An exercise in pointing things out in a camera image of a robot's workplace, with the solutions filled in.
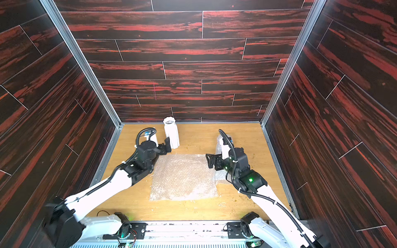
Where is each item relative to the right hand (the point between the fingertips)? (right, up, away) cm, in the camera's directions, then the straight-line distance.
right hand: (218, 152), depth 76 cm
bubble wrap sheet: (-19, -16, +16) cm, 29 cm away
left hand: (-28, +6, +4) cm, 29 cm away
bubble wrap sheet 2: (+2, -14, +9) cm, 16 cm away
